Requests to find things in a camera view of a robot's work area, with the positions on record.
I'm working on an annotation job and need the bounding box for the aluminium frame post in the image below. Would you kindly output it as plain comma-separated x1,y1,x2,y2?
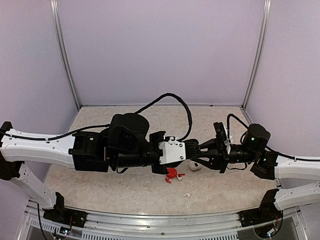
241,0,272,110
50,0,82,111

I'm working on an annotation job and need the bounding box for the front aluminium rail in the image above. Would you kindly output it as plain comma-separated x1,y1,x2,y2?
17,202,308,240

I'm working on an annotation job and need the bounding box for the camera cable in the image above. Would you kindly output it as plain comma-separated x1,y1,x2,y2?
136,92,193,141
226,113,251,141

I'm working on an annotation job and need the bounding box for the right camera cable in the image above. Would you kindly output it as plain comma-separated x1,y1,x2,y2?
226,113,251,141

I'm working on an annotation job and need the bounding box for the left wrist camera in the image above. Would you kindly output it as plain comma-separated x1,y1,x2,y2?
158,136,199,165

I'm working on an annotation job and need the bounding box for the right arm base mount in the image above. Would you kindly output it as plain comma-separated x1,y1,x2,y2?
238,207,283,227

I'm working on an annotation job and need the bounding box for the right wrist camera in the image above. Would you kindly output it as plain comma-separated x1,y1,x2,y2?
213,122,233,155

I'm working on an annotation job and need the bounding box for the left aluminium frame post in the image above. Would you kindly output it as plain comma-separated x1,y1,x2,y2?
50,0,82,111

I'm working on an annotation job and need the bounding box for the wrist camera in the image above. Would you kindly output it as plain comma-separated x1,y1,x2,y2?
213,122,233,155
158,136,199,165

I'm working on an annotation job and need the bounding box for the left camera cable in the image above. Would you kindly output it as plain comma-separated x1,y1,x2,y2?
136,92,193,141

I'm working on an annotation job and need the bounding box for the white earbud front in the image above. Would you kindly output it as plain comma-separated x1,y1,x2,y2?
182,193,191,198

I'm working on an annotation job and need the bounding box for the red earbud left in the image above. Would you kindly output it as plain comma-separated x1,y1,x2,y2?
165,177,172,184

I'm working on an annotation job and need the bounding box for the red round charging case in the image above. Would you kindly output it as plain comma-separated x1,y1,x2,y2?
166,167,178,179

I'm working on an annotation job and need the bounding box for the right aluminium frame post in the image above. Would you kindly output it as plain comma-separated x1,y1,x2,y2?
241,0,272,110

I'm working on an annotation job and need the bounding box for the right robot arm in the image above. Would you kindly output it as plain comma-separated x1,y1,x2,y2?
189,122,320,222

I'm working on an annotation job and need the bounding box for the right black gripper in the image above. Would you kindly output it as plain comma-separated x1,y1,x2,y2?
193,137,258,174

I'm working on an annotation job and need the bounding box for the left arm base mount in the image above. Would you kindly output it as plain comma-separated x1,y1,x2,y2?
43,208,88,228

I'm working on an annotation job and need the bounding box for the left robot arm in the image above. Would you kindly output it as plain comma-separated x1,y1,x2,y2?
0,113,187,223

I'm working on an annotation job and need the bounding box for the white earbud charging case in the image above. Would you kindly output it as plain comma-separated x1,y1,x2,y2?
189,162,202,172

